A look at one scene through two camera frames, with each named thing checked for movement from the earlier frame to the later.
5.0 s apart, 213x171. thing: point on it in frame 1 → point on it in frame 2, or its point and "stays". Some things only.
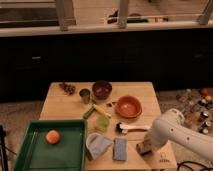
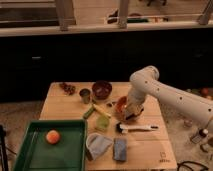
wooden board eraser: x=144 y=149 → x=132 y=111
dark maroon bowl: x=102 y=89 stays
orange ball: x=52 y=137 stays
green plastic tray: x=53 y=145 stays
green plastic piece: x=102 y=123 stays
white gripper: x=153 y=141 → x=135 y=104
